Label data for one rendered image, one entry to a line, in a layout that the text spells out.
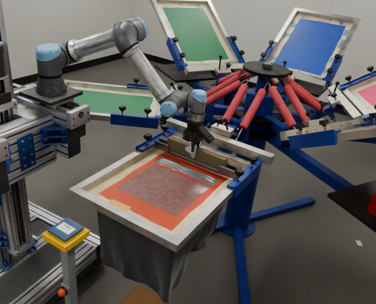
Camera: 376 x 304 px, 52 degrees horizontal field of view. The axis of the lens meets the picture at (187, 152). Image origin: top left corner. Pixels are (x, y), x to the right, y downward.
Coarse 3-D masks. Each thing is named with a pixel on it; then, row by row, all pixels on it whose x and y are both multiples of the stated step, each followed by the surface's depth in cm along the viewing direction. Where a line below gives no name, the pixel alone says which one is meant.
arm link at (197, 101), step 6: (198, 90) 189; (204, 90) 190; (192, 96) 187; (198, 96) 185; (204, 96) 186; (192, 102) 188; (198, 102) 187; (204, 102) 188; (192, 108) 190; (198, 108) 188; (204, 108) 190; (198, 114) 190
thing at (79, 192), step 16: (128, 160) 197; (240, 160) 208; (96, 176) 182; (80, 192) 169; (224, 192) 180; (96, 208) 165; (112, 208) 162; (208, 208) 168; (128, 224) 157; (144, 224) 155; (192, 224) 157; (160, 240) 150; (176, 240) 148
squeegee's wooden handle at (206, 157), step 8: (168, 144) 210; (176, 144) 207; (184, 144) 204; (184, 152) 206; (200, 152) 200; (208, 152) 198; (200, 160) 202; (208, 160) 199; (216, 160) 196; (224, 160) 193
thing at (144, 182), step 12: (168, 156) 212; (144, 168) 199; (156, 168) 200; (168, 168) 201; (120, 180) 187; (132, 180) 188; (144, 180) 189; (156, 180) 190; (168, 180) 191; (108, 192) 177; (120, 192) 178; (132, 192) 179; (144, 192) 180; (156, 192) 181; (132, 204) 171
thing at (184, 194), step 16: (224, 176) 199; (160, 192) 181; (176, 192) 182; (192, 192) 183; (208, 192) 185; (144, 208) 170; (160, 208) 171; (176, 208) 172; (192, 208) 173; (160, 224) 161; (176, 224) 162
